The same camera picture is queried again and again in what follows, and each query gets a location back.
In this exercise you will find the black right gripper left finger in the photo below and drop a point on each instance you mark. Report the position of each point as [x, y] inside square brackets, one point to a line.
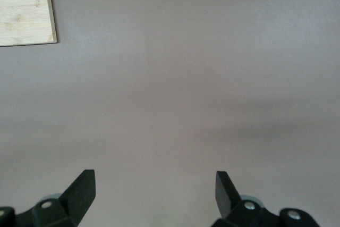
[78, 196]

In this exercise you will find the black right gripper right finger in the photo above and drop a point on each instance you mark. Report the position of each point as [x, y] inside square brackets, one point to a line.
[228, 199]

